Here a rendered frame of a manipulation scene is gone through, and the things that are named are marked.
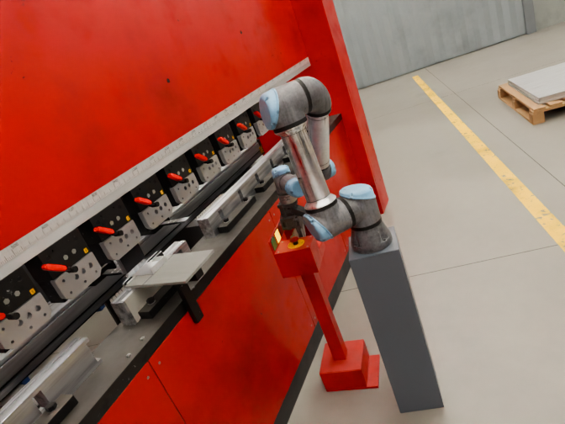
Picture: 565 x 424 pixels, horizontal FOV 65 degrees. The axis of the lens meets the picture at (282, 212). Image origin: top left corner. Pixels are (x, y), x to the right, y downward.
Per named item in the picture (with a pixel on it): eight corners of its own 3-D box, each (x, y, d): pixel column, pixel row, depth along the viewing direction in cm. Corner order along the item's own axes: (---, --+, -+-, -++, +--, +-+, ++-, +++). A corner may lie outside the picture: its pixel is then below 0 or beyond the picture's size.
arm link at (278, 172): (275, 173, 174) (267, 169, 182) (282, 198, 179) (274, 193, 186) (293, 166, 177) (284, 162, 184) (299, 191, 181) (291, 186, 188)
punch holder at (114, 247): (114, 262, 143) (89, 219, 137) (97, 265, 147) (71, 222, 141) (143, 238, 155) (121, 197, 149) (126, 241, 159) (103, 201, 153)
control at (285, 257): (319, 272, 180) (304, 235, 174) (282, 278, 186) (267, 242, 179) (325, 246, 197) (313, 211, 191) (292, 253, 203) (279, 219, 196)
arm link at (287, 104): (360, 230, 152) (303, 75, 137) (323, 249, 148) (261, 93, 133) (344, 223, 163) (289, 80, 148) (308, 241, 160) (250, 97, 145)
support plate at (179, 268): (186, 283, 137) (185, 281, 136) (126, 288, 149) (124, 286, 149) (214, 251, 151) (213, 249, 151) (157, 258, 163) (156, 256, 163)
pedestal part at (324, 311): (345, 359, 208) (310, 264, 188) (334, 361, 210) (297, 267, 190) (347, 350, 213) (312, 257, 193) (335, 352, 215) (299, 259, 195)
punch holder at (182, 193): (182, 205, 175) (163, 167, 169) (166, 208, 179) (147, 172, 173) (201, 188, 187) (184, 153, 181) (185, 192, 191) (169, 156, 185)
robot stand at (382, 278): (435, 374, 198) (393, 225, 169) (444, 407, 182) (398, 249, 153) (396, 380, 202) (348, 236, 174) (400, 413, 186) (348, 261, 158)
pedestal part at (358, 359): (378, 388, 202) (372, 368, 197) (326, 391, 210) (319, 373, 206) (380, 356, 219) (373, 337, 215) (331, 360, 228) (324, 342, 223)
